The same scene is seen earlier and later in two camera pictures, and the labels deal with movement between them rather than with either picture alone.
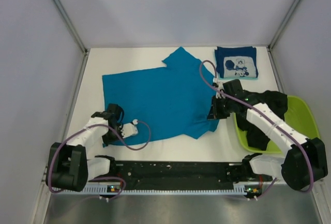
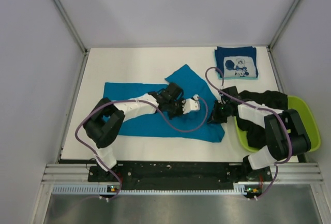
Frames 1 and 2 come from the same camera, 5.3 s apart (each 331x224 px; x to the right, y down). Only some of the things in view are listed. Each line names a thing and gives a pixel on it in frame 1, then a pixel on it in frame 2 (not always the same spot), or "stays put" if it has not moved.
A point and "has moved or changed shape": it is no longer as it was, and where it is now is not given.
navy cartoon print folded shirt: [236, 61] stays put
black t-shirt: [276, 102] stays put
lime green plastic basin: [299, 115] stays put
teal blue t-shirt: [166, 101] has moved or changed shape
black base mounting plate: [187, 175] stays put
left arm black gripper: [106, 140] to [179, 101]
